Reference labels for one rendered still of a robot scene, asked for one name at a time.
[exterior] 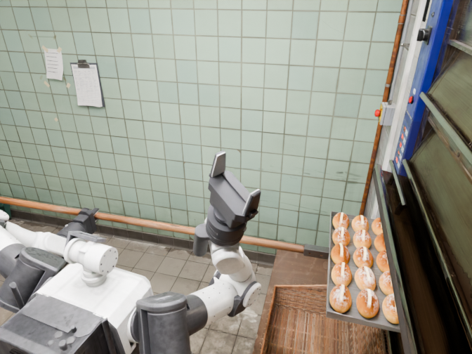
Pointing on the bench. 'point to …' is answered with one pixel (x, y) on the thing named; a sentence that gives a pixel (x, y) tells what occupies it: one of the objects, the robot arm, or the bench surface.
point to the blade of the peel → (379, 321)
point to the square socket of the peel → (316, 251)
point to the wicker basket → (358, 336)
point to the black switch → (424, 34)
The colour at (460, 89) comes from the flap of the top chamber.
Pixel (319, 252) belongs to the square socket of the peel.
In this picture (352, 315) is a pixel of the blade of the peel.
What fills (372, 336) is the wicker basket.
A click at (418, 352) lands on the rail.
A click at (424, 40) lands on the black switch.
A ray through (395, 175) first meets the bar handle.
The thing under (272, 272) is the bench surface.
